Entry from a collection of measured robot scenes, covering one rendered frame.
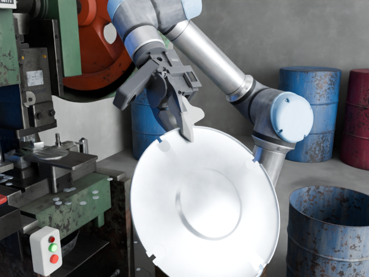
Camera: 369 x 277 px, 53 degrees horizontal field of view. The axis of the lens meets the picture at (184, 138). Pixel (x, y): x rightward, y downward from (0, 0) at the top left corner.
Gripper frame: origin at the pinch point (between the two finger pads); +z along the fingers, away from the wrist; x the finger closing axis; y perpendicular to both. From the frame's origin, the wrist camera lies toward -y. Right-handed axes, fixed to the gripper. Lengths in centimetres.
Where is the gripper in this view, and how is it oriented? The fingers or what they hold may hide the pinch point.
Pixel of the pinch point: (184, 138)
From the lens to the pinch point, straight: 67.8
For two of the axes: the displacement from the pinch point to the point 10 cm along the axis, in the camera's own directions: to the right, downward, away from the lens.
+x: -4.4, 5.3, 7.3
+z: 4.4, 8.3, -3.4
